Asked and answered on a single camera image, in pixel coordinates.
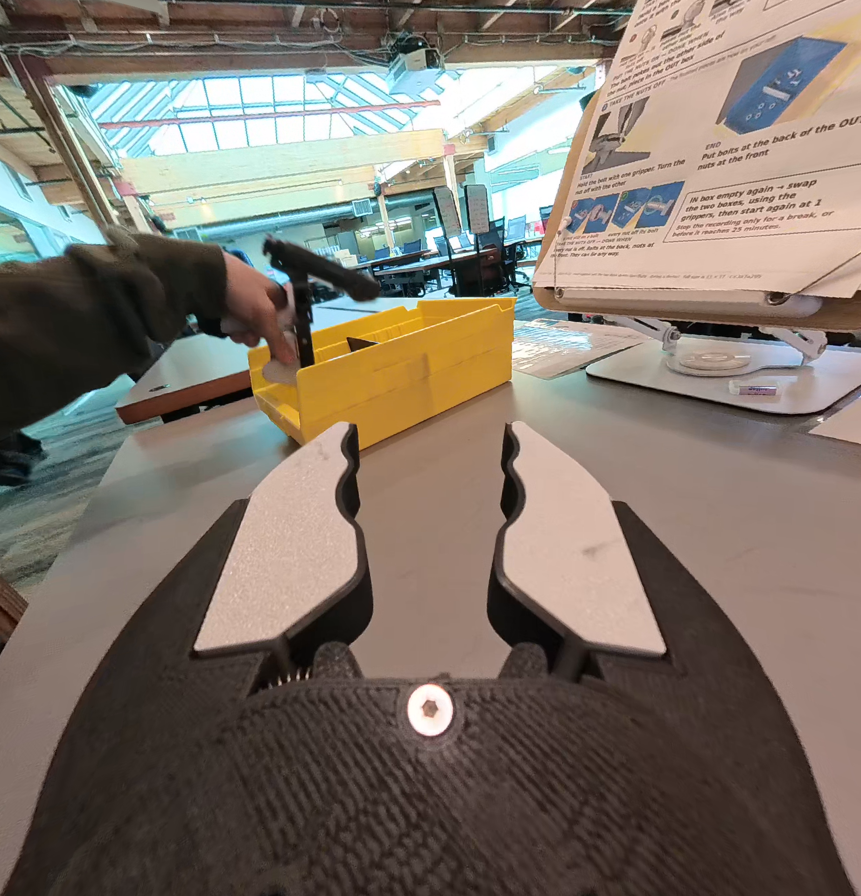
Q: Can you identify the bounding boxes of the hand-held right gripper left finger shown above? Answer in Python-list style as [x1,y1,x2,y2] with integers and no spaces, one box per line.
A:
[192,422,374,659]

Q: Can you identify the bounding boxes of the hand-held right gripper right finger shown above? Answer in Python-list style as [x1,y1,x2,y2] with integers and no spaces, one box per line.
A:
[488,421,668,659]

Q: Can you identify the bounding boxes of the large yellow plastic bin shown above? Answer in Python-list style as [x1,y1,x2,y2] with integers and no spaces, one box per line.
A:
[248,297,517,449]

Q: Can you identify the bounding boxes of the grey desk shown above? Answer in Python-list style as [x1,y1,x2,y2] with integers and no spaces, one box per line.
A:
[0,336,861,896]

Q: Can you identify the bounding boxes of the person's left hand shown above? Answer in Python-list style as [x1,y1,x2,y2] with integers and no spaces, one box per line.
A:
[222,251,298,365]

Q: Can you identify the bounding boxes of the black office chair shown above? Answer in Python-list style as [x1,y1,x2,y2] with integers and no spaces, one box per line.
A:
[465,227,536,295]

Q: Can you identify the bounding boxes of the white wood-edged table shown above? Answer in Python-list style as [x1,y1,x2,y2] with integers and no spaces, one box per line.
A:
[115,329,263,426]

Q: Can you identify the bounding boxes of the white document holder base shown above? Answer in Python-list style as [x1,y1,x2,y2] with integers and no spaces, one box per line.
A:
[586,315,861,419]

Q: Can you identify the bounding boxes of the clear plastic sleeve sheet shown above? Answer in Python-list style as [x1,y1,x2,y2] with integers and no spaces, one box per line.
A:
[511,318,648,380]

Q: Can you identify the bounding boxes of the grey ceiling unit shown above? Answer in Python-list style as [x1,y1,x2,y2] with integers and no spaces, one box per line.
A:
[387,45,447,91]

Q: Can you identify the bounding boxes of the white paper sheet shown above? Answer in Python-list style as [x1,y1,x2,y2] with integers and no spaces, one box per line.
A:
[808,388,861,449]

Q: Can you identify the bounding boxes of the brown document holder board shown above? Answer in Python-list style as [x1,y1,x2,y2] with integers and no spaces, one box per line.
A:
[532,0,861,331]

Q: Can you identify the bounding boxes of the printed instruction sheet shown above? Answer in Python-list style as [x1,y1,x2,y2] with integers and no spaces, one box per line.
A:
[533,0,861,298]

